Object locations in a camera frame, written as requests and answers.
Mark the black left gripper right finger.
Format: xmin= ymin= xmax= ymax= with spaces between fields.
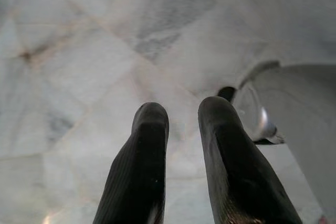
xmin=197 ymin=95 xmax=303 ymax=224

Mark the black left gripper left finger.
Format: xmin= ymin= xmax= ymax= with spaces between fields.
xmin=92 ymin=102 xmax=170 ymax=224

